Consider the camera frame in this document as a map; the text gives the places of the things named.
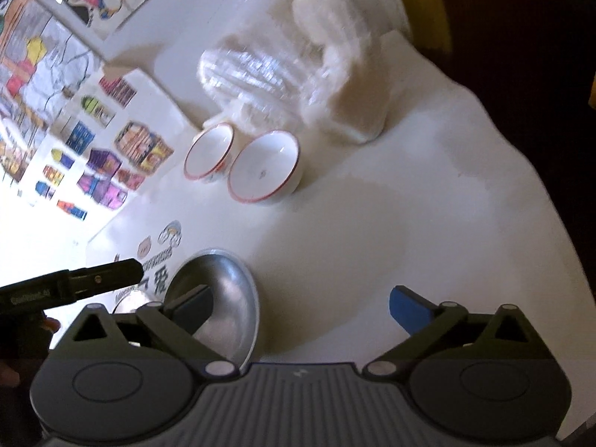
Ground shallow stainless steel plate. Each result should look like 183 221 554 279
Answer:
158 249 261 371

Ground white bowl red rim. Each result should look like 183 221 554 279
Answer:
227 130 304 205
183 122 240 184

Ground person's left hand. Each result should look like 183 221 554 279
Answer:
1 317 61 387

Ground poster with coloured houses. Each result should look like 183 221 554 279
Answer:
18 66 196 243

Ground plastic bag of white goods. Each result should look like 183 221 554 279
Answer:
197 0 390 144

